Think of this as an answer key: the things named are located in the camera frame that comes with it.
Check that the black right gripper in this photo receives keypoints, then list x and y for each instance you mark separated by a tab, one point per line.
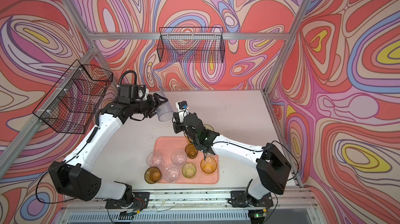
177	128

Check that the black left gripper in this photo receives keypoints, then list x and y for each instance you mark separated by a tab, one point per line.
153	104

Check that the yellow-green tall glass back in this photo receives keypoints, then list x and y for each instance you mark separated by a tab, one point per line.
209	127

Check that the small dark amber glass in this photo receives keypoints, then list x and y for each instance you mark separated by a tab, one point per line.
191	151

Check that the blue textured tall glass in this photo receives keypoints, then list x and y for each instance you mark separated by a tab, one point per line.
165	112

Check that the pink plastic tray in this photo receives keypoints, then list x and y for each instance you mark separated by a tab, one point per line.
166	145

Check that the green glass tumbler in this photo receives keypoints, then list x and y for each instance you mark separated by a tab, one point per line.
189	170

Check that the clear glass tumbler front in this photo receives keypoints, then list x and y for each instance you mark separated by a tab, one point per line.
171	173

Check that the clear faceted glass tumbler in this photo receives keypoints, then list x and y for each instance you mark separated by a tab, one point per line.
155	159

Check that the dark olive dotted glass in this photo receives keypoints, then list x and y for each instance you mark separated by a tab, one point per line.
152	175

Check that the amber glass tumbler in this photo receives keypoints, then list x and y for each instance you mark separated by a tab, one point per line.
208	165

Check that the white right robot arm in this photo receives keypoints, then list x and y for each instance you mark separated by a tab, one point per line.
272	167

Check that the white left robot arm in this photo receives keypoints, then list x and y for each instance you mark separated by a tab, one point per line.
73	177

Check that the black wire basket back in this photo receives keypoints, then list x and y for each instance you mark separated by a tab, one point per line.
185	44

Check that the black wire basket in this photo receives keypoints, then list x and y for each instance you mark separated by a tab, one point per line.
72	102
185	44

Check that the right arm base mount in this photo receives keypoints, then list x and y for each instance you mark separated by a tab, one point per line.
242	199

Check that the black wire basket left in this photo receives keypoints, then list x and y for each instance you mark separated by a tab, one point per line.
72	102

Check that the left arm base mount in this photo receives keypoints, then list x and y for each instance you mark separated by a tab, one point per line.
130	200

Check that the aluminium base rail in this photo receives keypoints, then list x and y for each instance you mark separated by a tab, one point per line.
203	206

